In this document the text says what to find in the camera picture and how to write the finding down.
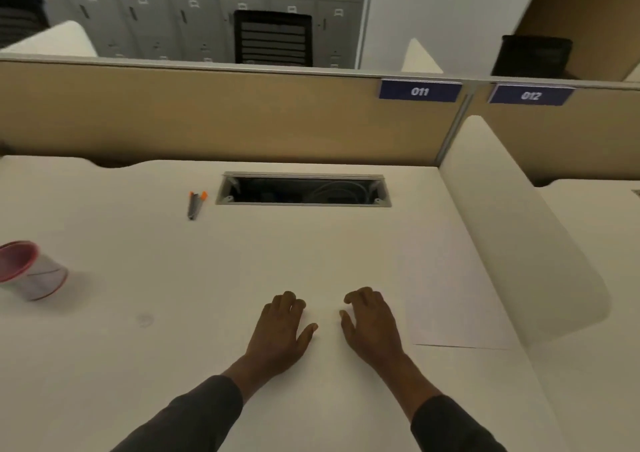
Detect person's left hand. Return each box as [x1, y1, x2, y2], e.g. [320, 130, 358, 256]
[242, 291, 319, 375]

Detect person's right hand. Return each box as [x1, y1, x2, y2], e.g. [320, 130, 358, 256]
[338, 287, 407, 368]

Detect person's right forearm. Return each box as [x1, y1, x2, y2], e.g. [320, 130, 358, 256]
[374, 352, 508, 452]

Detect person's left forearm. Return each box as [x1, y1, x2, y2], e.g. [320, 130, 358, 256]
[111, 356, 296, 452]

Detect white paper sheet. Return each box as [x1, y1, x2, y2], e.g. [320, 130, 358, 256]
[399, 239, 519, 351]

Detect white rounded side divider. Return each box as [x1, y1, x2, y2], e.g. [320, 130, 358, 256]
[400, 38, 444, 74]
[438, 115, 612, 350]
[0, 20, 99, 58]

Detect beige desk partition panel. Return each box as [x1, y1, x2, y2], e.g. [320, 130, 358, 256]
[0, 53, 473, 168]
[470, 81, 640, 187]

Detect blue number label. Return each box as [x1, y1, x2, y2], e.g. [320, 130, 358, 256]
[378, 79, 463, 103]
[487, 83, 576, 106]

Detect white pen cup red rim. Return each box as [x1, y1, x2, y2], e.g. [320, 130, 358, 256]
[0, 241, 69, 302]

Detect black mesh office chair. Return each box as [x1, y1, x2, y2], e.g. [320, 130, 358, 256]
[491, 35, 574, 79]
[233, 10, 314, 67]
[0, 0, 51, 49]

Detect metal desk cable tray opening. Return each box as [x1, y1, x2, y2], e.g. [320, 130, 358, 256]
[215, 172, 393, 210]

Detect white cables in tray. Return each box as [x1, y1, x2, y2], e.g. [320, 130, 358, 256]
[307, 181, 376, 202]

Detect grey metal locker wall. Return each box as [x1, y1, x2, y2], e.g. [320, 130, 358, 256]
[0, 0, 375, 69]

